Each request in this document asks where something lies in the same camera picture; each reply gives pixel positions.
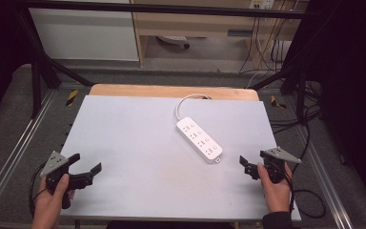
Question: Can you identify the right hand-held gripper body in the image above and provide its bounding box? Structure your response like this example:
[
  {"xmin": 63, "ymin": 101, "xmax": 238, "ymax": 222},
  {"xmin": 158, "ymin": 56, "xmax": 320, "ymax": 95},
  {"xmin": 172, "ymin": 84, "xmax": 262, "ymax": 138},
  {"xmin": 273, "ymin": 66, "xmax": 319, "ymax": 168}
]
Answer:
[{"xmin": 254, "ymin": 146, "xmax": 302, "ymax": 185}]

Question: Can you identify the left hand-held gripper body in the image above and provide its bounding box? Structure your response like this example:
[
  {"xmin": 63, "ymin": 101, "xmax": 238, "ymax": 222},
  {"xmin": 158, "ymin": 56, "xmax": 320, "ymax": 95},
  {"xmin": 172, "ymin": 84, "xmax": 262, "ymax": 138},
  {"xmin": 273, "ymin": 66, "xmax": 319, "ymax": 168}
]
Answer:
[{"xmin": 39, "ymin": 150, "xmax": 77, "ymax": 210}]

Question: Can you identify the person's right hand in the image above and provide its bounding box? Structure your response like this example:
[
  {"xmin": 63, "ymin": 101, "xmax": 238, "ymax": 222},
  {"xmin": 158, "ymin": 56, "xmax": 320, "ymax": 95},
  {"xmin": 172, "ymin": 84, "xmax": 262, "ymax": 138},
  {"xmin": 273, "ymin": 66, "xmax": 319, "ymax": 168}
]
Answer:
[{"xmin": 256, "ymin": 161, "xmax": 295, "ymax": 214}]

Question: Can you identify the person's left hand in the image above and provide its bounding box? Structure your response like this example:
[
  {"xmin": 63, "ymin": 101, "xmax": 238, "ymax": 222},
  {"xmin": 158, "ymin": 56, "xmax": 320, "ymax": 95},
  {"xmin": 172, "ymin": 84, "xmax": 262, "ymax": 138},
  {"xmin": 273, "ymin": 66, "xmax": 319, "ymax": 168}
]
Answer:
[{"xmin": 30, "ymin": 173, "xmax": 76, "ymax": 225}]

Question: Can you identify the white power strip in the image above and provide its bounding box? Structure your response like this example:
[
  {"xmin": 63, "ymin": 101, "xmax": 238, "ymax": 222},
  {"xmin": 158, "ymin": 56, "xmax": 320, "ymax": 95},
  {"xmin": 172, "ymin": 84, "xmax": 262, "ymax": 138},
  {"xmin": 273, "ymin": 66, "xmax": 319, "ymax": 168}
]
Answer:
[{"xmin": 175, "ymin": 115, "xmax": 223, "ymax": 165}]

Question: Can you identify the black metal stand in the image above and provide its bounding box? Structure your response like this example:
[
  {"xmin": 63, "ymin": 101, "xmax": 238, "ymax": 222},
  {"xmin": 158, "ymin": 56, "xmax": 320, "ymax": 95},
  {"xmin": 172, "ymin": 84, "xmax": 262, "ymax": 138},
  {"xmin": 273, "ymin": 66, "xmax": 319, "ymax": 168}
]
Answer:
[
  {"xmin": 13, "ymin": 9, "xmax": 94, "ymax": 119},
  {"xmin": 251, "ymin": 47, "xmax": 323, "ymax": 123}
]

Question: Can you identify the wooden table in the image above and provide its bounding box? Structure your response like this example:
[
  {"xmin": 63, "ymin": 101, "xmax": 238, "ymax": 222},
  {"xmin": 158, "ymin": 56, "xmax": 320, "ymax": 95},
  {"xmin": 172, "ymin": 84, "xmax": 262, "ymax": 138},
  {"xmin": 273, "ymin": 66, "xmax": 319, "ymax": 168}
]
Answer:
[{"xmin": 89, "ymin": 83, "xmax": 261, "ymax": 102}]

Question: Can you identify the white cabinet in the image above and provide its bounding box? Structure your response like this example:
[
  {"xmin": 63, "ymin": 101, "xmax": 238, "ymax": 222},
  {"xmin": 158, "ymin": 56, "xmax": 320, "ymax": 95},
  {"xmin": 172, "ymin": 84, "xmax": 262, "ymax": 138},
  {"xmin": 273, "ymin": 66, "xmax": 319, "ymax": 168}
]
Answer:
[{"xmin": 28, "ymin": 0, "xmax": 140, "ymax": 62}]

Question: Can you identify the office chair base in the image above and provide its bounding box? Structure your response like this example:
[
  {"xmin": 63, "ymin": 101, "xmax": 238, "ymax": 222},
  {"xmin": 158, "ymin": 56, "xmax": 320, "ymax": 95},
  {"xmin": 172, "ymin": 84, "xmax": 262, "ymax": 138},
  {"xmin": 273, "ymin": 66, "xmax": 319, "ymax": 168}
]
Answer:
[{"xmin": 155, "ymin": 34, "xmax": 192, "ymax": 50}]

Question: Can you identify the wooden desk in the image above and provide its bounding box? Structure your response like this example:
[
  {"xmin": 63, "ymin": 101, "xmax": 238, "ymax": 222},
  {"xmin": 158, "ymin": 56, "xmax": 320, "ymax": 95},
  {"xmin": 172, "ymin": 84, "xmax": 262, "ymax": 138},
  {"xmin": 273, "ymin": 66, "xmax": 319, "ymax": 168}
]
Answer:
[{"xmin": 130, "ymin": 0, "xmax": 309, "ymax": 68}]

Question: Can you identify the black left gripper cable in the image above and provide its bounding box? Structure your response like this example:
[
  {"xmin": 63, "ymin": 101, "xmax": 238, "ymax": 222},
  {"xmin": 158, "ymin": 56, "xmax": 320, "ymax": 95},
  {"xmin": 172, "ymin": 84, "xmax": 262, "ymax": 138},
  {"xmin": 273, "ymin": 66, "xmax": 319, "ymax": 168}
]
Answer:
[{"xmin": 28, "ymin": 161, "xmax": 51, "ymax": 219}]

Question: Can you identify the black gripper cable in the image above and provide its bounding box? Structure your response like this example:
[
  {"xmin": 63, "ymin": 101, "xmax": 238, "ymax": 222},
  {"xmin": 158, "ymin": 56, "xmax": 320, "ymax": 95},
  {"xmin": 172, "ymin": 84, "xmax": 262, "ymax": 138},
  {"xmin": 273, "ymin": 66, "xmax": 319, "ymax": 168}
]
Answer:
[
  {"xmin": 284, "ymin": 122, "xmax": 327, "ymax": 219},
  {"xmin": 28, "ymin": 161, "xmax": 51, "ymax": 219}
]

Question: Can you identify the aluminium rail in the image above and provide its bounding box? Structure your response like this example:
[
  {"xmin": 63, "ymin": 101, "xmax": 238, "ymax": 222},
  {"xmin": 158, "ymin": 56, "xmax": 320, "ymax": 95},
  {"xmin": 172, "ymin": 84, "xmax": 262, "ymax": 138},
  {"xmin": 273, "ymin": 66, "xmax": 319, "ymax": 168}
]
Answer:
[
  {"xmin": 294, "ymin": 122, "xmax": 355, "ymax": 229},
  {"xmin": 0, "ymin": 90, "xmax": 58, "ymax": 220}
]

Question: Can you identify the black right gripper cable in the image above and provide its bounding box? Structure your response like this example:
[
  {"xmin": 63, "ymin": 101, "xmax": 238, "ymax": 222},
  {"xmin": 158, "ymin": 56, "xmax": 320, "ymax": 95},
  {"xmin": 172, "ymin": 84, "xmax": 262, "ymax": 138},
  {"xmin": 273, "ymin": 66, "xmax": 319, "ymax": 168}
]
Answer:
[{"xmin": 284, "ymin": 122, "xmax": 327, "ymax": 219}]

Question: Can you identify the white power strip cable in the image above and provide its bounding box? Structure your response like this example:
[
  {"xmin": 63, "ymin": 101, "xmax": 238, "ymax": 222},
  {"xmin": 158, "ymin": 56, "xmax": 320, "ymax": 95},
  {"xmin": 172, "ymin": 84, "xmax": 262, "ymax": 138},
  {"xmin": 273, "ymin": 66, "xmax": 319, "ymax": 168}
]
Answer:
[{"xmin": 174, "ymin": 93, "xmax": 212, "ymax": 121}]

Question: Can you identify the bundle of hanging cables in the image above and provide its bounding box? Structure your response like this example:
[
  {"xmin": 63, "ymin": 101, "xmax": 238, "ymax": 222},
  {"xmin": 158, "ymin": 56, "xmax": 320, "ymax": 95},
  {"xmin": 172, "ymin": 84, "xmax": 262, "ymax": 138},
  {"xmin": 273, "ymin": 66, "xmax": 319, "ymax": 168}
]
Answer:
[{"xmin": 238, "ymin": 0, "xmax": 299, "ymax": 74}]

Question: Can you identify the white wall socket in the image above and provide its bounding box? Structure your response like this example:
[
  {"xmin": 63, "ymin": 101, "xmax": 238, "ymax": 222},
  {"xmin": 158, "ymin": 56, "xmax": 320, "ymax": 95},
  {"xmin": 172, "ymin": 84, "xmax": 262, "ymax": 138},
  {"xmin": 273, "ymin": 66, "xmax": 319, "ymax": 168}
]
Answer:
[{"xmin": 249, "ymin": 0, "xmax": 275, "ymax": 10}]

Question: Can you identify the black metal frame bar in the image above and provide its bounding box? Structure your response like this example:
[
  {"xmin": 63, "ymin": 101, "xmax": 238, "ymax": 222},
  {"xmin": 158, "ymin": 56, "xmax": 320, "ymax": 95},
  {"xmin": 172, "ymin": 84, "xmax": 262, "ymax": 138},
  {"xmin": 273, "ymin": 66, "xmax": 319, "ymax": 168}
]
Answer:
[{"xmin": 22, "ymin": 0, "xmax": 309, "ymax": 20}]

